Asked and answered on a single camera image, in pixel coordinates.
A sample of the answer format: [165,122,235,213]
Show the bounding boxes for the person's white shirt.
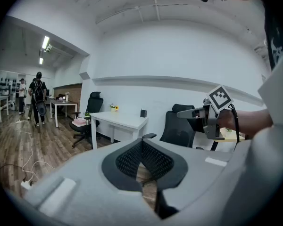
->
[223,43,283,226]

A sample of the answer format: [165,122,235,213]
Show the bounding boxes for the person's black printed garment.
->
[263,3,283,72]

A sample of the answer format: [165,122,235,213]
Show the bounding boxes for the white ceiling pipes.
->
[95,2,190,25]

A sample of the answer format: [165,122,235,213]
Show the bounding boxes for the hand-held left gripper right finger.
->
[141,137,189,220]

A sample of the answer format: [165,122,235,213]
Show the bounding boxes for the white floor cable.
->
[13,119,55,182]

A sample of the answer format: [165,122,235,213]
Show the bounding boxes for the brown-topped white table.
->
[49,97,79,128]

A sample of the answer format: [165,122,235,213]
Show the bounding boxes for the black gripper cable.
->
[228,103,241,149]

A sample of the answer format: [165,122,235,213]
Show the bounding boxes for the white power strip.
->
[20,179,33,191]

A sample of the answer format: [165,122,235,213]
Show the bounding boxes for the small green potted plant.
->
[83,111,92,126]

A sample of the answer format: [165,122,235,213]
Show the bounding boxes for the black office chair with headrest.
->
[69,91,104,148]

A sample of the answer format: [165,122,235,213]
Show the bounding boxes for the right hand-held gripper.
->
[176,84,234,141]

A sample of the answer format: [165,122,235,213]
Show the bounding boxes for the black mesh office chair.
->
[142,104,219,152]

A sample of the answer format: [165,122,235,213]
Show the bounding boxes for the white-framed table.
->
[0,95,10,123]

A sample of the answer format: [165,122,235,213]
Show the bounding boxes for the white desk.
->
[89,111,149,150]

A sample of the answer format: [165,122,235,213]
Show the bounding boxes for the light wooden table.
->
[214,127,246,144]

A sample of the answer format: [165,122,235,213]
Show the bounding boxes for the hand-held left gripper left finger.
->
[101,137,143,193]

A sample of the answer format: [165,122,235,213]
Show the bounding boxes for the person's right forearm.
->
[233,107,274,137]

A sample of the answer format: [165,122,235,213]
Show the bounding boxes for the wall shelf with black items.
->
[0,76,17,96]

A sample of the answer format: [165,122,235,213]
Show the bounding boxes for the person's right hand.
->
[217,109,237,130]

